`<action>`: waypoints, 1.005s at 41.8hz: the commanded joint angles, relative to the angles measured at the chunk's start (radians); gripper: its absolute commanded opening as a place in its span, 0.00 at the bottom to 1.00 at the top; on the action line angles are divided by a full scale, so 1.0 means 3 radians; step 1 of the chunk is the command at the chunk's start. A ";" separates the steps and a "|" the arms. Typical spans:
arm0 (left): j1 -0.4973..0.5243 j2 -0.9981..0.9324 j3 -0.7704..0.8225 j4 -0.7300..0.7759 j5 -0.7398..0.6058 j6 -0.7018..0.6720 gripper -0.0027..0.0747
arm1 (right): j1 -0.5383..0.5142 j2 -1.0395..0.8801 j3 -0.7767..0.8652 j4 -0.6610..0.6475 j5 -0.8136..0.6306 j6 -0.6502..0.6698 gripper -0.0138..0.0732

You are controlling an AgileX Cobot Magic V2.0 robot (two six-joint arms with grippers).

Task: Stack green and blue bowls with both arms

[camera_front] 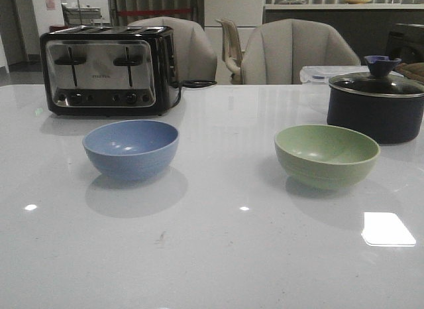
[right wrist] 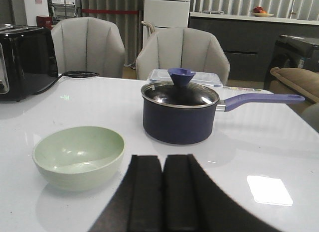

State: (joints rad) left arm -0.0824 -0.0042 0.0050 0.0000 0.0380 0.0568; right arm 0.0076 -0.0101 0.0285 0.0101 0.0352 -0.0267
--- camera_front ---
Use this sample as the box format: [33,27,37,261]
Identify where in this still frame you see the blue bowl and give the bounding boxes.
[82,119,180,180]

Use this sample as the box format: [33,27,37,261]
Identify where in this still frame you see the green bowl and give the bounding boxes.
[274,125,380,190]

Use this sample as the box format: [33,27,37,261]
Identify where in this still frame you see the left beige upholstered chair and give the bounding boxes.
[129,17,217,81]

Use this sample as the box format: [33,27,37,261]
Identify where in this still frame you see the beige upholstered chair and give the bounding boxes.
[129,17,217,81]
[241,19,360,85]

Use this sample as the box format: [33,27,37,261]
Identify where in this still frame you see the beige plastic chair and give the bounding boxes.
[215,19,243,84]

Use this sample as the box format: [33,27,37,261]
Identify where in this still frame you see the right beige upholstered chair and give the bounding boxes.
[241,19,360,85]

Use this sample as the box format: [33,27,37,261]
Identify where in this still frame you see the clear plastic food container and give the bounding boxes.
[299,66,368,84]

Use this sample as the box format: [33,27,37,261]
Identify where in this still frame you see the white cabinet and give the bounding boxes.
[204,0,265,55]

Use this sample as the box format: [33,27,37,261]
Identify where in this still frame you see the black and chrome toaster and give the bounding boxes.
[40,25,180,115]

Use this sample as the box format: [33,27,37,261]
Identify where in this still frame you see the dark blue cooking pot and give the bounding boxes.
[327,88,423,144]

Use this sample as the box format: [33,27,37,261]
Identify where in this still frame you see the glass pot lid blue knob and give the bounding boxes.
[329,55,423,98]

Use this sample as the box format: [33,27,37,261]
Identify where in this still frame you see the metal rack cart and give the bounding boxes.
[62,3,102,25]

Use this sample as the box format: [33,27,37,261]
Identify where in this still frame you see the brown item behind pot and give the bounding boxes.
[395,62,424,84]

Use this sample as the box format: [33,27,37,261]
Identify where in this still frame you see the toaster power cable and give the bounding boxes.
[170,79,218,107]

